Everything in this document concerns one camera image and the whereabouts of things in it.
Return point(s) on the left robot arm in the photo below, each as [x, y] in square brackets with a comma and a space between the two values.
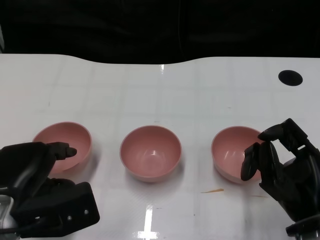
[5, 212]

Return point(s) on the black backdrop curtain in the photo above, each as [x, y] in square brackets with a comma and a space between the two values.
[125, 27]

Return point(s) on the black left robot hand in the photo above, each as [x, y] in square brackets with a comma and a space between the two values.
[22, 165]

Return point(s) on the small orange scrap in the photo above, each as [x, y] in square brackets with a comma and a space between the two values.
[212, 191]

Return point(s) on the black round table grommet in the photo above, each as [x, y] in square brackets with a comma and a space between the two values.
[290, 78]

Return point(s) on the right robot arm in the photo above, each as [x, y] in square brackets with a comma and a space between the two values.
[302, 228]

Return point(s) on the pink bowl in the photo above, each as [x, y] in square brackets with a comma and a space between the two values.
[67, 133]
[150, 152]
[230, 152]

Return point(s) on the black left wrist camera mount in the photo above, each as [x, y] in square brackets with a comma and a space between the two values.
[67, 207]

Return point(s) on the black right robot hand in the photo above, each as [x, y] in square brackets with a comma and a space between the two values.
[297, 182]

